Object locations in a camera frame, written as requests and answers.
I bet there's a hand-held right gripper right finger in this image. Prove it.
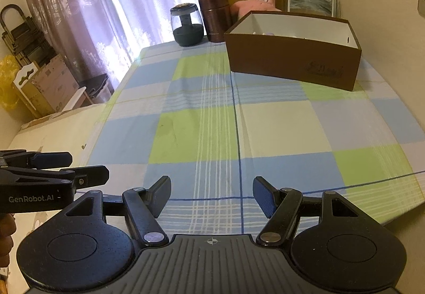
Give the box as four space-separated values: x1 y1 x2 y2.
252 176 362 246

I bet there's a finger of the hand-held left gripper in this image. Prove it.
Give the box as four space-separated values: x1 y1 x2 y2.
0 150 74 170
0 165 110 189

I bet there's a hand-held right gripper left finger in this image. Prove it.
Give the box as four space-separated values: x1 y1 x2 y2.
65 175 172 247

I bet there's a brown storage box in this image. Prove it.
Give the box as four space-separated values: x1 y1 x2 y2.
223 11 362 92

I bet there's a person's left hand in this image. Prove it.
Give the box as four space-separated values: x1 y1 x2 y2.
0 214 16 258

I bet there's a checked tablecloth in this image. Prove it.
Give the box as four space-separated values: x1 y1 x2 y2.
88 40 425 225

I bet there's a white stool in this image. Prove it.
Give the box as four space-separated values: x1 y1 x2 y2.
60 87 88 114

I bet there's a cardboard box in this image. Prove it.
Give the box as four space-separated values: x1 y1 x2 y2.
12 55 80 119

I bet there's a dark storage bin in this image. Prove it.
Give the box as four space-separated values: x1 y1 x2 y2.
78 73 111 105

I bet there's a yellow plastic bag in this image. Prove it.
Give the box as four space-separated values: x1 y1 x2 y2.
0 55 22 112

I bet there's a folded black ladder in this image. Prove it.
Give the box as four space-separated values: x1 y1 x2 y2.
0 4 45 66

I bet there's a dark glass jar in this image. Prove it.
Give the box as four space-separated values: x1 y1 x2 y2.
170 4 204 47

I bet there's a copper canister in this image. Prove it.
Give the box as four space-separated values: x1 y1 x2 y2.
198 0 233 43

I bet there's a framed picture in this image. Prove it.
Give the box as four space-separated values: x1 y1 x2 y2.
285 0 340 19

